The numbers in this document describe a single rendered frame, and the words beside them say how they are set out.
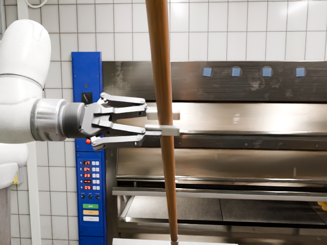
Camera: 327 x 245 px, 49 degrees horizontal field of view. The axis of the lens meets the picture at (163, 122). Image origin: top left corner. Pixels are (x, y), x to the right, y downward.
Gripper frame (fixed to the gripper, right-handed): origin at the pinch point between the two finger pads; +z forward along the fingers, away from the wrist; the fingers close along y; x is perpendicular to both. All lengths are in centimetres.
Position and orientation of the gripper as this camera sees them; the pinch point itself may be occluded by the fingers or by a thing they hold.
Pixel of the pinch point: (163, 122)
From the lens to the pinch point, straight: 74.0
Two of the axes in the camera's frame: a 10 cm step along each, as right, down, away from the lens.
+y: -0.5, 8.5, -5.3
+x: -0.4, -5.3, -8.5
